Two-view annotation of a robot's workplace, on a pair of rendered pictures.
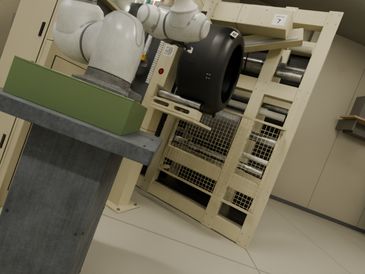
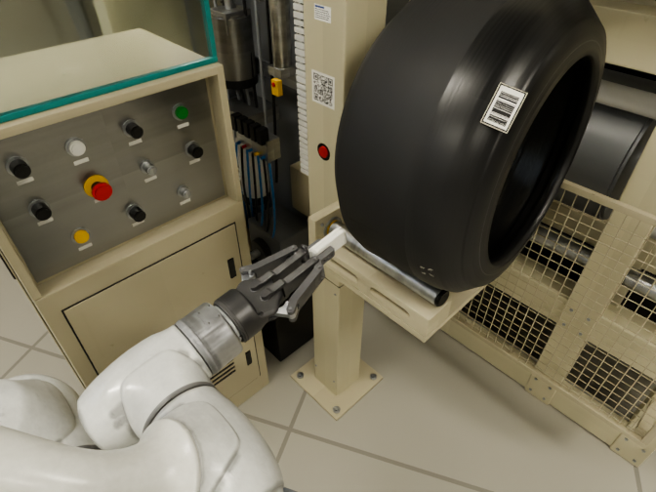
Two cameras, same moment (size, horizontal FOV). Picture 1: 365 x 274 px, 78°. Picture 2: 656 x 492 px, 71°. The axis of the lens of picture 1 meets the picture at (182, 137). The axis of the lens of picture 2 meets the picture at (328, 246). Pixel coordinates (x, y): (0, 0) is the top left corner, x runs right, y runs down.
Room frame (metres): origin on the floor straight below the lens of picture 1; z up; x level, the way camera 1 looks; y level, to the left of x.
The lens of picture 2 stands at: (0.73, -0.06, 1.63)
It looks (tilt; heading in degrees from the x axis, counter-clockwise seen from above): 41 degrees down; 21
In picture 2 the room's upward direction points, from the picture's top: straight up
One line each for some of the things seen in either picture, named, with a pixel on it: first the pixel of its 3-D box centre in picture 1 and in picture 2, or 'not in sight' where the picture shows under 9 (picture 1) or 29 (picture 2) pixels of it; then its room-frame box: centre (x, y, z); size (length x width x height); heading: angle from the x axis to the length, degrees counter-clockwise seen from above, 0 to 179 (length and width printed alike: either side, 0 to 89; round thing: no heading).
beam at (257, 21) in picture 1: (250, 23); not in sight; (1.88, -0.18, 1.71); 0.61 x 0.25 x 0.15; 65
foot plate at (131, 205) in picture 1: (117, 200); (337, 376); (1.75, 0.30, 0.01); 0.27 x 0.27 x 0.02; 65
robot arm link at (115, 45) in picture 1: (118, 45); not in sight; (0.81, 0.33, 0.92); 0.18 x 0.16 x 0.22; 64
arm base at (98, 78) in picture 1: (112, 85); not in sight; (0.81, 0.30, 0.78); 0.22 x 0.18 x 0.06; 98
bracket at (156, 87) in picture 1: (167, 97); (365, 203); (1.73, 0.22, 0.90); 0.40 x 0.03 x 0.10; 155
